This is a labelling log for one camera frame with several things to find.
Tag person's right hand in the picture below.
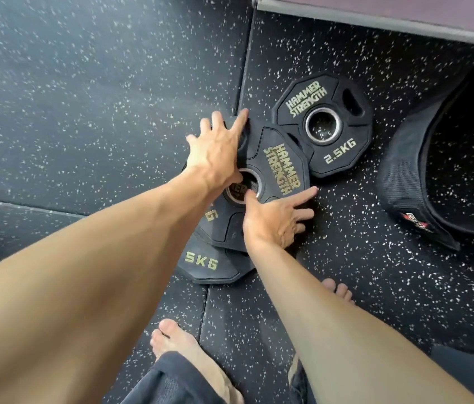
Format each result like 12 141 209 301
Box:
241 185 320 251

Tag person's left hand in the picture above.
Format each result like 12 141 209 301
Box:
185 108 250 194

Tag large black octagonal weight plate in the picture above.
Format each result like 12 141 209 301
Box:
175 162 256 286
196 115 320 254

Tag small black octagonal weight plate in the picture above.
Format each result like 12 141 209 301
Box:
271 72 374 180

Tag person's right forearm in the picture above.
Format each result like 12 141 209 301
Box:
243 239 474 404

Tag person's left forearm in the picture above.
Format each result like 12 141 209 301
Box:
0 170 217 404

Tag person's right foot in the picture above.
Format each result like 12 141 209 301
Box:
320 278 355 307

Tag person's foot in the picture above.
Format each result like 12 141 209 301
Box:
320 278 355 307
149 318 244 404

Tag person's left foot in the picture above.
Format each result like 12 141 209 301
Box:
149 318 244 404

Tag person's dark grey trousers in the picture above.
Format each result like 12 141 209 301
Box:
121 343 474 404

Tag black weightlifting belt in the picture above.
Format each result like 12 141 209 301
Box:
375 58 474 253

